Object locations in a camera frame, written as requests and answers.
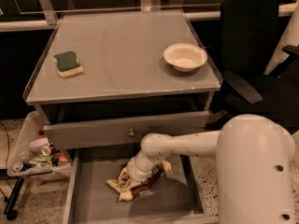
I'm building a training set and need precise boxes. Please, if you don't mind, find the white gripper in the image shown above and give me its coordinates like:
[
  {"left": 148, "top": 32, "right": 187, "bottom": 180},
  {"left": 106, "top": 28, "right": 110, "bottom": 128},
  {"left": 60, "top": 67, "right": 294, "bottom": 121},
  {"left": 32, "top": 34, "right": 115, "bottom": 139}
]
[{"left": 126, "top": 150, "right": 163, "bottom": 182}]

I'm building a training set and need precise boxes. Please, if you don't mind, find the brown chip bag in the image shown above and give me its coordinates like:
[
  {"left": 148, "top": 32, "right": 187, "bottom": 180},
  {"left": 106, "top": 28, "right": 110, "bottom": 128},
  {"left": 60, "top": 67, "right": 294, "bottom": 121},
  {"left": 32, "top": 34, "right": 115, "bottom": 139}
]
[{"left": 107, "top": 161, "right": 172, "bottom": 202}]

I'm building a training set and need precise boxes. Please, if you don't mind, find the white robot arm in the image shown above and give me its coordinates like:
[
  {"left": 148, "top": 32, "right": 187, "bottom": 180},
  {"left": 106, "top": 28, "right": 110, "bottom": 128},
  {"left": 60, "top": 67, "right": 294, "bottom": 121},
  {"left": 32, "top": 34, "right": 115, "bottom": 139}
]
[{"left": 127, "top": 115, "right": 296, "bottom": 224}]

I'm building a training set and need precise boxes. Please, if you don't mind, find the grey upper drawer with knob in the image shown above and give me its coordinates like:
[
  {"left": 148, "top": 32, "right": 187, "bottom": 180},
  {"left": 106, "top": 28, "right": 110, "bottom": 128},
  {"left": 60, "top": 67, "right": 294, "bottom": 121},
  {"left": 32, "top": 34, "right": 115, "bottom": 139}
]
[{"left": 44, "top": 111, "right": 209, "bottom": 149}]

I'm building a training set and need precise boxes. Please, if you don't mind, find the grey open middle drawer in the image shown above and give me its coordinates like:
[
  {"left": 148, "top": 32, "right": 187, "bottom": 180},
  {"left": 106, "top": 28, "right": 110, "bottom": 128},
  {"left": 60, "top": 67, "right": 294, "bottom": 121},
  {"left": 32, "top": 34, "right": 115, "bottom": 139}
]
[{"left": 64, "top": 144, "right": 218, "bottom": 224}]

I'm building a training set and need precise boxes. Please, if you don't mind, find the grey drawer cabinet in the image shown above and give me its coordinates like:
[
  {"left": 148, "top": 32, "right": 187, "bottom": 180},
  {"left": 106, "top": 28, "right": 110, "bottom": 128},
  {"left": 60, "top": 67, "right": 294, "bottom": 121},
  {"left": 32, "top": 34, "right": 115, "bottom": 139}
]
[{"left": 22, "top": 9, "right": 223, "bottom": 151}]

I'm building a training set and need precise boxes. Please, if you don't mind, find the clear plastic bin of items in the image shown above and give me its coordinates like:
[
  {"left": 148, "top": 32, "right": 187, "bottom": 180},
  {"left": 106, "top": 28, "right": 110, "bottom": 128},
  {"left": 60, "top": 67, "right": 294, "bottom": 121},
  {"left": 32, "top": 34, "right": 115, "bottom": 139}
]
[{"left": 7, "top": 111, "right": 72, "bottom": 183}]

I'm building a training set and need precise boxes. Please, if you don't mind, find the white paper bowl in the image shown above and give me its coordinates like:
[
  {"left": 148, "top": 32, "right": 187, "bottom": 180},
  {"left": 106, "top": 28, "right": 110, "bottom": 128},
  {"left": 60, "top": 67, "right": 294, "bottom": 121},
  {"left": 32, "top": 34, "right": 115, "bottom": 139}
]
[{"left": 164, "top": 43, "right": 207, "bottom": 72}]

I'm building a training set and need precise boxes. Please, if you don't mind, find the green yellow sponge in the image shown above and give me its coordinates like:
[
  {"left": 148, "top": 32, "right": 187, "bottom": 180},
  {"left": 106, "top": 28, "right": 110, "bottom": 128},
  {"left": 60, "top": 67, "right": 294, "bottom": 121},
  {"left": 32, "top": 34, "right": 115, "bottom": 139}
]
[{"left": 53, "top": 51, "right": 83, "bottom": 78}]

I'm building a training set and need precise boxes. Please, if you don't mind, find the black office chair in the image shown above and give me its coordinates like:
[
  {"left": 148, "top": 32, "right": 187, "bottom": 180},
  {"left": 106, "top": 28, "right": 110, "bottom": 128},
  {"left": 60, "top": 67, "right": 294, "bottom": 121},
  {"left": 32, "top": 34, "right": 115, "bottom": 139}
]
[{"left": 206, "top": 0, "right": 299, "bottom": 134}]

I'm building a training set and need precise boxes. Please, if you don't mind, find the black stand with cable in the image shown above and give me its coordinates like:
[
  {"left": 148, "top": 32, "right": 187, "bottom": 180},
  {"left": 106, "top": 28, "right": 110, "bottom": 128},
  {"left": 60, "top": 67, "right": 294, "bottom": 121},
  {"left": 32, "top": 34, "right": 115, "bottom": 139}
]
[{"left": 0, "top": 121, "right": 25, "bottom": 221}]

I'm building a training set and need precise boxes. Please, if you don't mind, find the metal railing with bracket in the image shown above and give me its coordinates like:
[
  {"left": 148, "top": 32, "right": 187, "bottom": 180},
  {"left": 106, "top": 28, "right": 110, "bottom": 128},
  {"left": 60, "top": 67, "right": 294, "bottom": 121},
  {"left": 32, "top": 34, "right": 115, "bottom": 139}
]
[{"left": 0, "top": 0, "right": 298, "bottom": 31}]

